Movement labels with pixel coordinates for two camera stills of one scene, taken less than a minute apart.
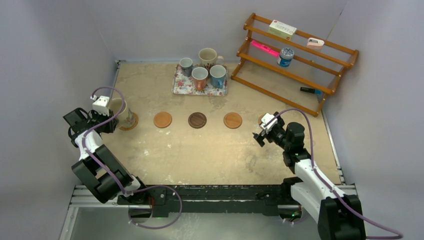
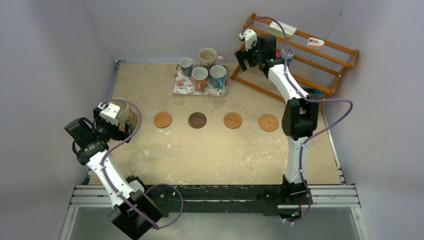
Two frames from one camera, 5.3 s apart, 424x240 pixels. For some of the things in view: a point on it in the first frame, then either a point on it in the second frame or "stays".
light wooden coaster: (162, 119) stays
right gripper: (280, 125) -> (240, 56)
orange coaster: (232, 120) stays
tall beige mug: (208, 57) stays
